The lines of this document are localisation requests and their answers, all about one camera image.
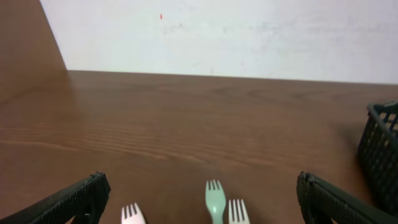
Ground white plastic fork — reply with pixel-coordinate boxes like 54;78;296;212
121;202;146;224
228;199;250;224

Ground dark green plastic basket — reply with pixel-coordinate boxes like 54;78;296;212
358;101;397;216

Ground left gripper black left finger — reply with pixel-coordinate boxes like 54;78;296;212
1;172;111;224

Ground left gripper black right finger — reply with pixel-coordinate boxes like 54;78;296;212
296;171;397;224

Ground mint green plastic fork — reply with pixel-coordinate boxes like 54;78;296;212
205;180;226;224

